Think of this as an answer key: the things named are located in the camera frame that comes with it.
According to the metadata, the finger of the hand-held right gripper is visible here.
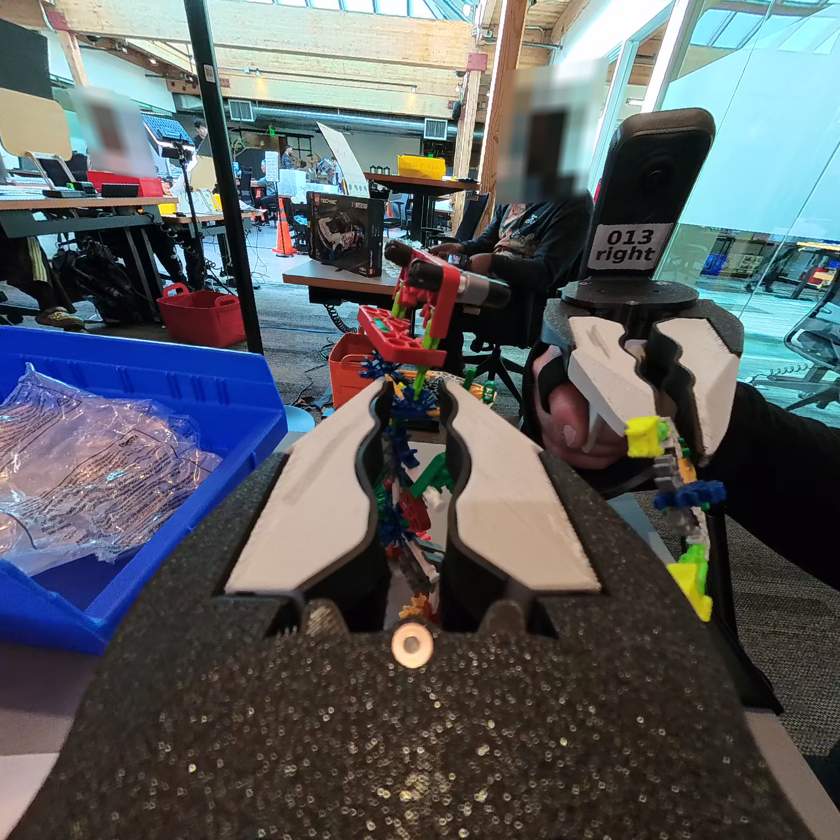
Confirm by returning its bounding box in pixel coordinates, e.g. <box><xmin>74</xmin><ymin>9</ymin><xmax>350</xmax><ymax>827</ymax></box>
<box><xmin>646</xmin><ymin>318</ymin><xmax>744</xmax><ymax>463</ymax></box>
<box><xmin>567</xmin><ymin>317</ymin><xmax>660</xmax><ymax>454</ymax></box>

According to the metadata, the orange plastic basket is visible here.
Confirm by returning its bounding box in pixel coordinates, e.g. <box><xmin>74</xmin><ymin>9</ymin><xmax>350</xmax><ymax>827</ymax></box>
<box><xmin>328</xmin><ymin>333</ymin><xmax>421</xmax><ymax>411</ymax></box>

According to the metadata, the red plastic basket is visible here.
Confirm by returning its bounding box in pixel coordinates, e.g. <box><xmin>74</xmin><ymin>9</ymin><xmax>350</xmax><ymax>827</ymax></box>
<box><xmin>156</xmin><ymin>283</ymin><xmax>247</xmax><ymax>349</ymax></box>

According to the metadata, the black office chair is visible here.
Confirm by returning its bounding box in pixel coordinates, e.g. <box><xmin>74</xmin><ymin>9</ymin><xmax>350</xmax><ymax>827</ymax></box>
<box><xmin>784</xmin><ymin>289</ymin><xmax>840</xmax><ymax>411</ymax></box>

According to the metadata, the long work desk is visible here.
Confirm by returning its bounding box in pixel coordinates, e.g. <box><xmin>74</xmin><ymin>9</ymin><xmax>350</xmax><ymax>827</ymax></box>
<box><xmin>0</xmin><ymin>193</ymin><xmax>178</xmax><ymax>322</ymax></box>

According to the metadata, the black backpack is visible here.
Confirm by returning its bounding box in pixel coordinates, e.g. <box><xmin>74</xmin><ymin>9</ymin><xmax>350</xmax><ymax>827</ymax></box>
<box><xmin>52</xmin><ymin>243</ymin><xmax>165</xmax><ymax>322</ymax></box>

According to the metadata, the black metal pole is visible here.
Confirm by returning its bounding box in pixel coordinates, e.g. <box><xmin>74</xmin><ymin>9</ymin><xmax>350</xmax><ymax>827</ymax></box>
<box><xmin>184</xmin><ymin>0</ymin><xmax>265</xmax><ymax>355</ymax></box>

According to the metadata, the clear plastic bag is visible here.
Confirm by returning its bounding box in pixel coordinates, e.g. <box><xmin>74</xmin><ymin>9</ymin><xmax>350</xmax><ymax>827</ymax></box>
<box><xmin>0</xmin><ymin>364</ymin><xmax>224</xmax><ymax>565</ymax></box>

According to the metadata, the tall colourful toy construction model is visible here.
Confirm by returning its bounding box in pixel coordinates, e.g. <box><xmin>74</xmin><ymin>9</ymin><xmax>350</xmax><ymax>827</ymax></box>
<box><xmin>357</xmin><ymin>239</ymin><xmax>513</xmax><ymax>624</ymax></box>

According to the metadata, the tall wooden table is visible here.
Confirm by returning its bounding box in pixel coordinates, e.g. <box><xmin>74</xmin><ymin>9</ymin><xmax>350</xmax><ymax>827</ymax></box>
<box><xmin>364</xmin><ymin>172</ymin><xmax>480</xmax><ymax>247</ymax></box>

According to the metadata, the orange traffic cone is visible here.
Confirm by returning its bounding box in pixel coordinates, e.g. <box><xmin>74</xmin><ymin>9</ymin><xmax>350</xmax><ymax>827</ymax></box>
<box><xmin>272</xmin><ymin>197</ymin><xmax>296</xmax><ymax>257</ymax></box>

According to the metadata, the small yellow-tipped toy rod assembly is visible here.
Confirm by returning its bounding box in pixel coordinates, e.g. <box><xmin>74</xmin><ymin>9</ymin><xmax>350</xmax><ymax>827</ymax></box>
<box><xmin>623</xmin><ymin>413</ymin><xmax>728</xmax><ymax>623</ymax></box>

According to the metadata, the person's right forearm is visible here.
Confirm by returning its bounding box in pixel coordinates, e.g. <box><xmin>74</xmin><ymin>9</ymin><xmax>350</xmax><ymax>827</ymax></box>
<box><xmin>705</xmin><ymin>384</ymin><xmax>840</xmax><ymax>592</ymax></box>

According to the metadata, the person's right hand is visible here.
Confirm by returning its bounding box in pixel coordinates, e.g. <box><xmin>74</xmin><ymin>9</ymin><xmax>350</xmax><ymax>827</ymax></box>
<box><xmin>533</xmin><ymin>381</ymin><xmax>631</xmax><ymax>470</ymax></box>

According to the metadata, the blue plastic bin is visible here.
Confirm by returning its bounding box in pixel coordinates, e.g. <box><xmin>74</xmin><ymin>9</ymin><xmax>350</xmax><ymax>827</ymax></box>
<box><xmin>0</xmin><ymin>325</ymin><xmax>290</xmax><ymax>657</ymax></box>

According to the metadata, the black toy car box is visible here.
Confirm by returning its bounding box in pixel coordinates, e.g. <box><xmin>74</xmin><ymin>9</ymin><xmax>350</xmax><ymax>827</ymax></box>
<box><xmin>306</xmin><ymin>192</ymin><xmax>386</xmax><ymax>277</ymax></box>

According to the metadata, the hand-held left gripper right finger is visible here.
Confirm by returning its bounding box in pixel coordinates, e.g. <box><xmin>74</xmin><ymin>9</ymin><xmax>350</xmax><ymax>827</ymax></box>
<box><xmin>440</xmin><ymin>381</ymin><xmax>601</xmax><ymax>631</ymax></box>

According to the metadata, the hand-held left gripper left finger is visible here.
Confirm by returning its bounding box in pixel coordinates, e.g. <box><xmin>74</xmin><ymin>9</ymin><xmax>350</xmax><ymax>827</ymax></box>
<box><xmin>226</xmin><ymin>381</ymin><xmax>393</xmax><ymax>631</ymax></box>

